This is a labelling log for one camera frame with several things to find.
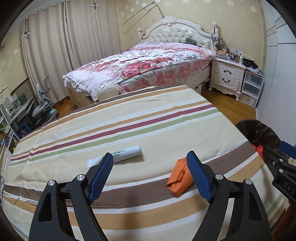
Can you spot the clear plastic drawer unit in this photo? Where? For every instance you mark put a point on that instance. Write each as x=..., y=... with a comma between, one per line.
x=251, y=87

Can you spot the nightstand clutter items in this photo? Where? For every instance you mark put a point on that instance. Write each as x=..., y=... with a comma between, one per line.
x=241, y=44

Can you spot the orange paper packet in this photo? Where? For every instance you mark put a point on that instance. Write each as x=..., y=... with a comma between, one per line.
x=180, y=179

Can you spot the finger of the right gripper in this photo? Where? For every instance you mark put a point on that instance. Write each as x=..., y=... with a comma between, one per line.
x=278, y=163
x=288, y=149

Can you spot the white sliding wardrobe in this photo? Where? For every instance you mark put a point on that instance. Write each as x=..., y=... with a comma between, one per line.
x=276, y=106

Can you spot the white bed with floral quilt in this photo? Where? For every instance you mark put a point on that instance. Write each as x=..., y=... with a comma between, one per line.
x=172, y=51

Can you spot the white green toothpaste tube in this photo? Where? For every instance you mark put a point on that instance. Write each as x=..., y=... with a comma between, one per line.
x=118, y=156

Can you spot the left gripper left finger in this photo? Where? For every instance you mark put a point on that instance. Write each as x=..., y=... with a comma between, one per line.
x=51, y=219

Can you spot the desk with clutter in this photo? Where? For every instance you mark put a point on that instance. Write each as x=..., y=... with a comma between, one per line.
x=12, y=113

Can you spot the beige curtain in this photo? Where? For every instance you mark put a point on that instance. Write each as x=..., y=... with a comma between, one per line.
x=66, y=35

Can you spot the black lined trash bin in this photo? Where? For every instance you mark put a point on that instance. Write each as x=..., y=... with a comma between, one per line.
x=258, y=133

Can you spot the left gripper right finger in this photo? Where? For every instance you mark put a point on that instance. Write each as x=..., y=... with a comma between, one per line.
x=248, y=221

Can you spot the grey desk chair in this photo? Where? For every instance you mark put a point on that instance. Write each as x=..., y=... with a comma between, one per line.
x=45, y=112

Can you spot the red foam net bottle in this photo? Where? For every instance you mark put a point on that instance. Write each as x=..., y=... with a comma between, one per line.
x=259, y=150

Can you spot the white two-drawer nightstand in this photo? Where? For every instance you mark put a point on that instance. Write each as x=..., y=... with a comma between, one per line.
x=227, y=77

